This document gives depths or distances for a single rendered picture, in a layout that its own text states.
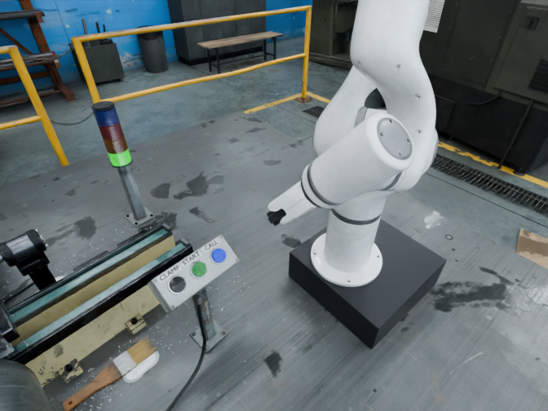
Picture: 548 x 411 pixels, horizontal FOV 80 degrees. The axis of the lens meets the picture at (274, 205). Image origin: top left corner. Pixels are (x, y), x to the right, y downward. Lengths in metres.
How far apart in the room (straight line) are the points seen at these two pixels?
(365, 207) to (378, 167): 0.29
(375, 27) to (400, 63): 0.05
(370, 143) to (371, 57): 0.11
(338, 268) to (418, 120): 0.47
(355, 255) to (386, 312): 0.15
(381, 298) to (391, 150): 0.50
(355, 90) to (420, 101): 0.16
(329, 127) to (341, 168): 0.19
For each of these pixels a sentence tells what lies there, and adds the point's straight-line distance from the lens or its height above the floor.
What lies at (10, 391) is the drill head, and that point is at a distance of 0.61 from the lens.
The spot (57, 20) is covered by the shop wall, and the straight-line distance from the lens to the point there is 5.78.
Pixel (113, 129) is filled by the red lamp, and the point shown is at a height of 1.15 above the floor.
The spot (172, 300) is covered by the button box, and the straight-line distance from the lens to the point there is 0.66.
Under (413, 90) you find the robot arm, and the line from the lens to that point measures 0.51.
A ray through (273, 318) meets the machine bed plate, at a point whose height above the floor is 0.80.
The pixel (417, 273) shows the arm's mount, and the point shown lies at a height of 0.90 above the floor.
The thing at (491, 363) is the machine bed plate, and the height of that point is 0.80.
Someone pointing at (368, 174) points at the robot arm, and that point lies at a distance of 0.45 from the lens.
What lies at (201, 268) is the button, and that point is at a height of 1.07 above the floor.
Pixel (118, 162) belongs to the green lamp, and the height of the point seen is 1.05.
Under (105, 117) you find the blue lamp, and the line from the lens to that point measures 1.06.
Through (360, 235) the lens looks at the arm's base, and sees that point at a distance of 0.78.
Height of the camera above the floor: 1.57
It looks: 38 degrees down
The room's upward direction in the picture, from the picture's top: straight up
